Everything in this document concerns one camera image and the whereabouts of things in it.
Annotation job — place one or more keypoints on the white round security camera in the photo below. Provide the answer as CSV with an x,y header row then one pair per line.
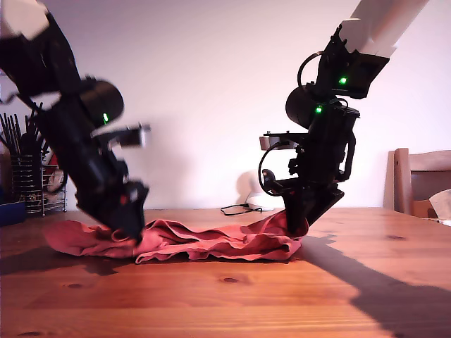
x,y
255,202

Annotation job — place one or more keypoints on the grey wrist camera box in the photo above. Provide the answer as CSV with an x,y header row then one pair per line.
x,y
135,137
271,142

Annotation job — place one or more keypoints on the white tissue paper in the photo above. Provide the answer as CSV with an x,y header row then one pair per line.
x,y
442,204

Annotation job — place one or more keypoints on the black chopstick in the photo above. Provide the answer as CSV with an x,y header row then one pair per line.
x,y
7,135

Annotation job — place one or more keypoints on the red underwear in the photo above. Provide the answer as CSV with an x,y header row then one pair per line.
x,y
211,243

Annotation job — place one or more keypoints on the red chopstick packet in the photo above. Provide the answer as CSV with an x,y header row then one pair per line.
x,y
53,169

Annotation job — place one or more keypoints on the orange cardboard box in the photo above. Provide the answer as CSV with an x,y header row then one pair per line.
x,y
419,208

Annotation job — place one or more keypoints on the blue box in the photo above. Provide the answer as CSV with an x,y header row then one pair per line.
x,y
12,213

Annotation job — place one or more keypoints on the wooden chair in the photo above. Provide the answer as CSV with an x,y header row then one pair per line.
x,y
400,183

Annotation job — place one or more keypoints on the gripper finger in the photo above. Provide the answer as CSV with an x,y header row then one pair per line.
x,y
326,207
102,216
299,207
135,211

